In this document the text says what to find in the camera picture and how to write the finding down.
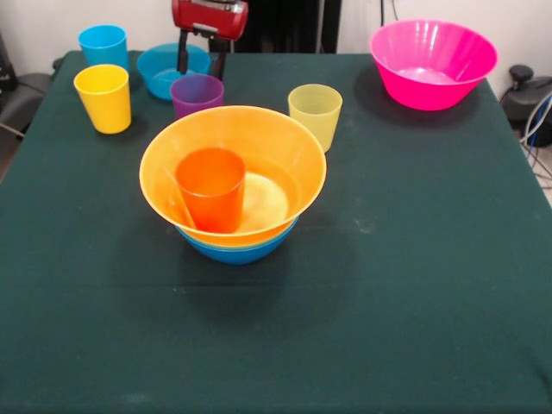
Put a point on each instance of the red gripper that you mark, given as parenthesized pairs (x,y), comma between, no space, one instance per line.
(207,15)

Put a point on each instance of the small blue bowl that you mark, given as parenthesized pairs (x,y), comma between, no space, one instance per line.
(153,71)

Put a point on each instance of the orange bowl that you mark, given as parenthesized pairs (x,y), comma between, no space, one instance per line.
(276,138)

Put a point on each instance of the red cup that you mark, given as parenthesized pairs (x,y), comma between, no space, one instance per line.
(211,198)

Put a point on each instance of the large blue bowl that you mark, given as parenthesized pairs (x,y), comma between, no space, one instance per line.
(237,257)

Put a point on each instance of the pink bowl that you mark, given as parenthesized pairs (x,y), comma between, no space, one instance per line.
(431,52)

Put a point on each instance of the purple cup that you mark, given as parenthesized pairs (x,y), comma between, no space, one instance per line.
(197,94)

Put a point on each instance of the blue cup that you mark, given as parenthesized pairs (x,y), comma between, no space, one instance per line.
(103,47)

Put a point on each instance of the pale translucent yellow cup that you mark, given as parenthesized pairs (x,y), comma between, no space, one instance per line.
(317,116)

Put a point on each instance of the dark green tablecloth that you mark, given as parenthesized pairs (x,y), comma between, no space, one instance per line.
(129,323)

